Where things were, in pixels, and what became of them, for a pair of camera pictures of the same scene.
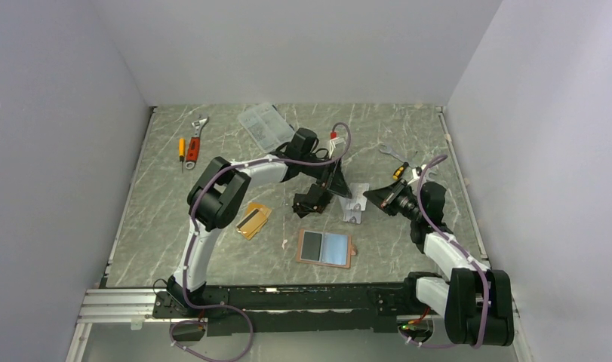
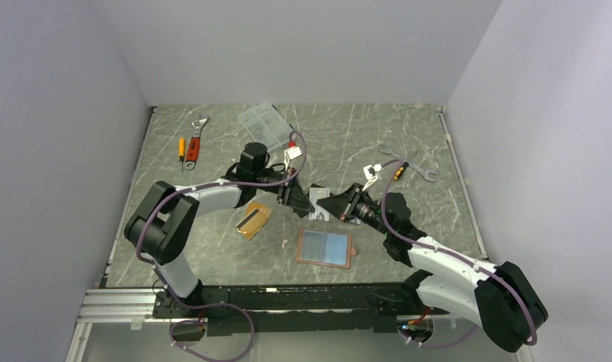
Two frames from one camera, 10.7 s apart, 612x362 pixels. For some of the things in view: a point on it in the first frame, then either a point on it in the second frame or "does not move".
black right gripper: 385,197 → 342,204
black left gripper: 337,183 → 296,197
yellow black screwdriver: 399,171 does not move
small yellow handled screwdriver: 182,151 does not move
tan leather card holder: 325,248 does not move
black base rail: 241,309 does not move
